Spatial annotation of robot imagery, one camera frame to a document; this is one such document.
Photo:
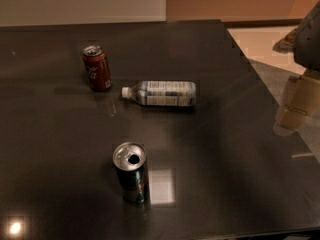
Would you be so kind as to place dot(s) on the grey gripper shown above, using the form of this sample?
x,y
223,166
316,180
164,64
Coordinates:
x,y
309,40

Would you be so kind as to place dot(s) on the red soda can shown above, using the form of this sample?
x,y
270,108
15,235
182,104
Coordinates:
x,y
97,68

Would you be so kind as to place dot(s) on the clear blue plastic bottle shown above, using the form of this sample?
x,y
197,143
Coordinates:
x,y
162,93

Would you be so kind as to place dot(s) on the dark green drink can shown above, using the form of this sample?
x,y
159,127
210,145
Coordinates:
x,y
130,161

